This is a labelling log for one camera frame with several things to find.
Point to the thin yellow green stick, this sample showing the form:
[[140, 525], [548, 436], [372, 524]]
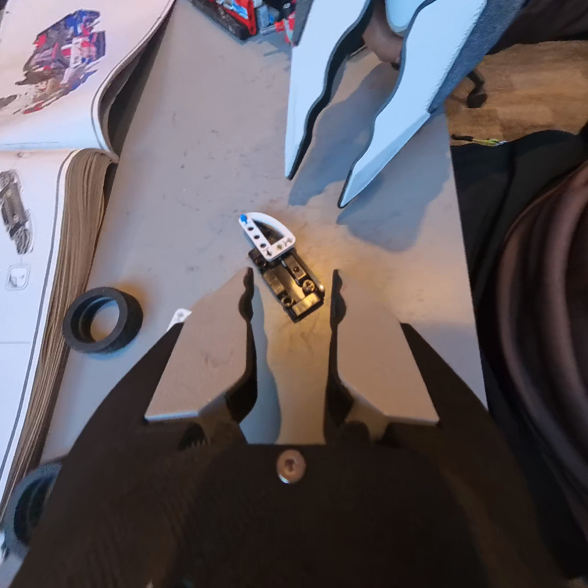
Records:
[[477, 140]]

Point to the grey desk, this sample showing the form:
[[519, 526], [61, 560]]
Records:
[[206, 160]]

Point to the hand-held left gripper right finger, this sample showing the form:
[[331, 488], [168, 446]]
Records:
[[381, 367]]

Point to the white curved toy panel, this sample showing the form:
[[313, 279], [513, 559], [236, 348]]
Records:
[[257, 239], [179, 318]]

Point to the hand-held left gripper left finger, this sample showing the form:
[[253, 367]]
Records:
[[202, 358]]

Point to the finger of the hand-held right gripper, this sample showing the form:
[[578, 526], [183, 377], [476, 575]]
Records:
[[432, 69], [312, 59]]

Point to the open instruction booklet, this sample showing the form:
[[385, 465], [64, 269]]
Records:
[[46, 229]]

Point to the black patterned toy beam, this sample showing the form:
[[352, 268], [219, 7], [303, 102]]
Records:
[[294, 294]]

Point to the person's right hand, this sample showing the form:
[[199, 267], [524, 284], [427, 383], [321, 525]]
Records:
[[383, 41]]

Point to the red toy car model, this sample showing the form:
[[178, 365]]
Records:
[[229, 13]]

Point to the black toy tire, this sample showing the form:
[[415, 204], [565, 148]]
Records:
[[11, 505], [71, 330]]

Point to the black office chair base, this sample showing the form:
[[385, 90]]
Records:
[[477, 94]]

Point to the person's brown shirt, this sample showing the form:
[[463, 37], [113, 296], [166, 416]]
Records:
[[551, 298]]

